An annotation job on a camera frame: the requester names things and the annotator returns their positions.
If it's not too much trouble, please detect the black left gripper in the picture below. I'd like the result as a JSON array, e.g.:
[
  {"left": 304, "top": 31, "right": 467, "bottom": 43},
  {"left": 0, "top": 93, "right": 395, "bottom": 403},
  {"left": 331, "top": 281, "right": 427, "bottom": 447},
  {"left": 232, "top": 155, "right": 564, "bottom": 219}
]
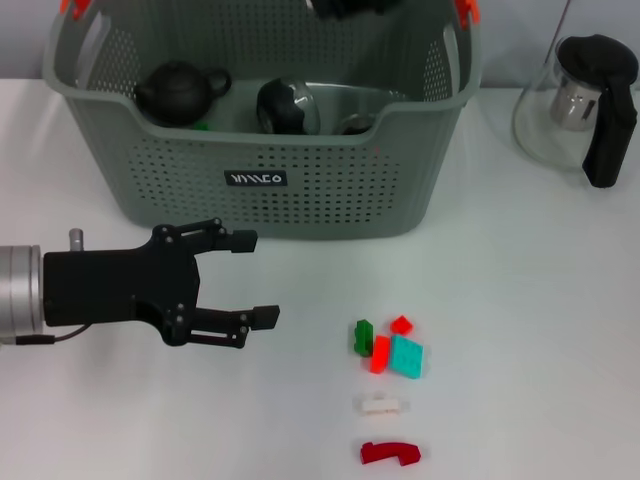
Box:
[{"left": 42, "top": 217, "right": 282, "bottom": 350}]

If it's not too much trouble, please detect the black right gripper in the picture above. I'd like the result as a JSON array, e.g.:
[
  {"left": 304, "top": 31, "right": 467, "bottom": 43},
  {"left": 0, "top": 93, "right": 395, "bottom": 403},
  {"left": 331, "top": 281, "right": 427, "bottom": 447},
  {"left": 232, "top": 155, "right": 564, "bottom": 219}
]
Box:
[{"left": 308, "top": 0, "right": 407, "bottom": 22}]

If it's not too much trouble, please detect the glass teacup black base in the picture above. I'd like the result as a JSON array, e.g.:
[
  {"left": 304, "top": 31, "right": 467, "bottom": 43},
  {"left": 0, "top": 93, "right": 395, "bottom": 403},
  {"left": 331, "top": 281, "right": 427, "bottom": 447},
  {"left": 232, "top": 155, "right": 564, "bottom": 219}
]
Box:
[
  {"left": 255, "top": 75, "right": 321, "bottom": 135},
  {"left": 339, "top": 113, "right": 376, "bottom": 136}
]

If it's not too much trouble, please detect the teal toy brick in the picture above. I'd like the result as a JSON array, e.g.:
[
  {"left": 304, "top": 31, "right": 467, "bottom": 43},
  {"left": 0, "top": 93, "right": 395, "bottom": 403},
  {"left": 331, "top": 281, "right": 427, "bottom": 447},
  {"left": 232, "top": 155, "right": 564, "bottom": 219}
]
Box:
[{"left": 388, "top": 335, "right": 429, "bottom": 382}]

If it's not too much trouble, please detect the grey perforated storage bin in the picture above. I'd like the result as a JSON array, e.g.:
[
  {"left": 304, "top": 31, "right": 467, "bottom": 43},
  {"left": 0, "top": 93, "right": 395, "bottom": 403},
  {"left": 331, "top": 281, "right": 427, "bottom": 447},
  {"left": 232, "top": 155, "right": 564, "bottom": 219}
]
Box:
[{"left": 42, "top": 0, "right": 482, "bottom": 240}]

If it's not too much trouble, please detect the long orange-red toy brick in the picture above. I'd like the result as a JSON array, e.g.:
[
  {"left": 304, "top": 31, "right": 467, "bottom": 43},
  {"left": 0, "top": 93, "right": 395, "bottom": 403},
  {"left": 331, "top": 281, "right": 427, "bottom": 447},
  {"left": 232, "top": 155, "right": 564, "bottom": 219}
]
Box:
[{"left": 368, "top": 334, "right": 393, "bottom": 375}]

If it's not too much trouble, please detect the white toy brick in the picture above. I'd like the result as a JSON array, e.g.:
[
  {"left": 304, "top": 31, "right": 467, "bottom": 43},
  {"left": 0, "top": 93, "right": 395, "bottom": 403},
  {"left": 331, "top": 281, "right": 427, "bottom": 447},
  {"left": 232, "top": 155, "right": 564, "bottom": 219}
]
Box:
[{"left": 355, "top": 393, "right": 410, "bottom": 417}]

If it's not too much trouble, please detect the black clay teapot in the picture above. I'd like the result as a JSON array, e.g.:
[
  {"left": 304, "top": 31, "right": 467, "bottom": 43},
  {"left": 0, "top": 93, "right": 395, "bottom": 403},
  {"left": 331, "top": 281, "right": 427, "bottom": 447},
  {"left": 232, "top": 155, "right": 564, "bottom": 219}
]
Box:
[{"left": 132, "top": 60, "right": 233, "bottom": 127}]

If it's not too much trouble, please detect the dark red curved brick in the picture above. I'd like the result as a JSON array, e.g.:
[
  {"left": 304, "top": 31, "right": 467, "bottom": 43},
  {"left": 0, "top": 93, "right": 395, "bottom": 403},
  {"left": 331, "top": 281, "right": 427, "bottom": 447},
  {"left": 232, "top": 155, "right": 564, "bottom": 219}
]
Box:
[{"left": 359, "top": 440, "right": 422, "bottom": 467}]

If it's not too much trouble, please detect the orange bin handle clip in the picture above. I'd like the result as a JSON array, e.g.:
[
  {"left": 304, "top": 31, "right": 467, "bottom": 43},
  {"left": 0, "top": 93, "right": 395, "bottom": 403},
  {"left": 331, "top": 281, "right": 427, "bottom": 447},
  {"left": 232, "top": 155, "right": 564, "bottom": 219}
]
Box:
[
  {"left": 453, "top": 0, "right": 481, "bottom": 29},
  {"left": 59, "top": 0, "right": 91, "bottom": 21}
]

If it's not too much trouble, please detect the left gripper cable with plug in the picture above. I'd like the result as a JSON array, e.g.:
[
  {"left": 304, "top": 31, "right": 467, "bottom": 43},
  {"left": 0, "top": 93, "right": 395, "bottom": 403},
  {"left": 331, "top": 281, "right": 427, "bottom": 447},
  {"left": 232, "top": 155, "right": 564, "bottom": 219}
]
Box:
[{"left": 0, "top": 323, "right": 92, "bottom": 350}]

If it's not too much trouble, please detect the glass pitcher black handle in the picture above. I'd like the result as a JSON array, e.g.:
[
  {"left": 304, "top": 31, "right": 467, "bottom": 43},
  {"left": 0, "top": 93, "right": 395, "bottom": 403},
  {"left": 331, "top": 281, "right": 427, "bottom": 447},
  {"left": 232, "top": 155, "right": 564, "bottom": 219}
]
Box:
[{"left": 510, "top": 33, "right": 639, "bottom": 189}]

